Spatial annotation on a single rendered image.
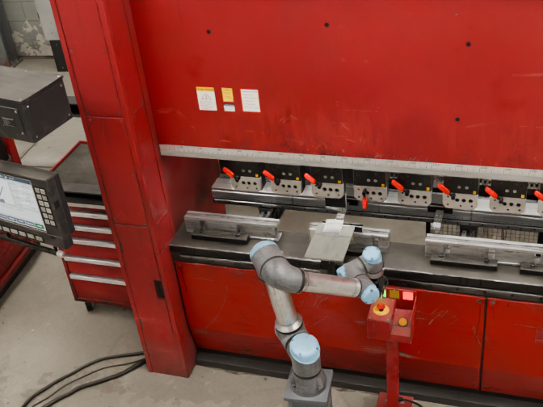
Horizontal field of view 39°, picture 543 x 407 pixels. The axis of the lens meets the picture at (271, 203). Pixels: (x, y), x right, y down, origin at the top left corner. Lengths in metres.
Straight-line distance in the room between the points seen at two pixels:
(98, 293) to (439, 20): 2.74
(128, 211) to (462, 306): 1.65
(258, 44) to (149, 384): 2.10
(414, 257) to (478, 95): 0.89
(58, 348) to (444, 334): 2.33
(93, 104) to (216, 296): 1.22
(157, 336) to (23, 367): 0.94
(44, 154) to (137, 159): 3.46
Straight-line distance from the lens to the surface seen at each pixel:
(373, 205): 3.90
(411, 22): 3.12
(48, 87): 3.23
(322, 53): 3.24
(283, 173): 3.58
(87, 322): 4.99
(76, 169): 4.57
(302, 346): 3.09
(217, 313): 4.14
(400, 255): 3.71
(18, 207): 3.50
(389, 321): 3.50
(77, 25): 3.39
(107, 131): 3.57
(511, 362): 3.93
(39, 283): 5.44
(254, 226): 3.83
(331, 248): 3.56
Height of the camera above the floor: 3.17
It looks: 34 degrees down
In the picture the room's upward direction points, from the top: 7 degrees counter-clockwise
